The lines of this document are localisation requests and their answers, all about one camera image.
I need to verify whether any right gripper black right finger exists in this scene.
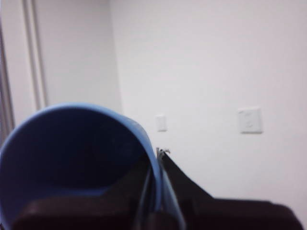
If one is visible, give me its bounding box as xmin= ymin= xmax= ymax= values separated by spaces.
xmin=158 ymin=149 xmax=305 ymax=230

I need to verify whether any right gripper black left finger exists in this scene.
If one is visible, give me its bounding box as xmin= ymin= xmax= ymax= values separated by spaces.
xmin=12 ymin=157 xmax=154 ymax=230

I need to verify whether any blue ribbed plastic cup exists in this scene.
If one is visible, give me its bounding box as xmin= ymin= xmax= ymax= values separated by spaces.
xmin=0 ymin=102 xmax=166 ymax=230

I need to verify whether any white wall socket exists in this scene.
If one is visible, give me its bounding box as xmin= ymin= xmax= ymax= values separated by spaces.
xmin=156 ymin=115 xmax=167 ymax=132
xmin=237 ymin=107 xmax=263 ymax=134

